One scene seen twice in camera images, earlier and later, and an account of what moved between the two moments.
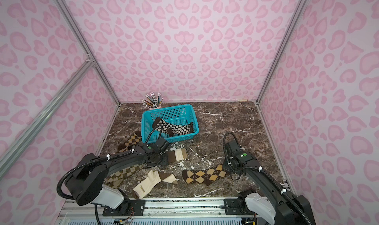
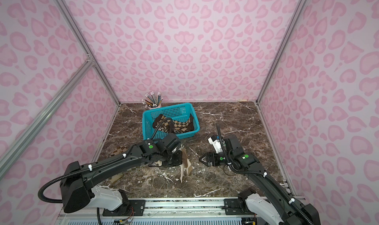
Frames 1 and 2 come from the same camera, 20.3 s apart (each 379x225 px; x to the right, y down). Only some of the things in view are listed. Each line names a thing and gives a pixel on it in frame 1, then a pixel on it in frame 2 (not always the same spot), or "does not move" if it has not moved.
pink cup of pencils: [151, 102] does not move
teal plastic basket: [179, 115] does not move
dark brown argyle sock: [206, 176] → [165, 126]
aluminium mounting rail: [167, 211] does not move
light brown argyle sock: [132, 138] → [179, 127]
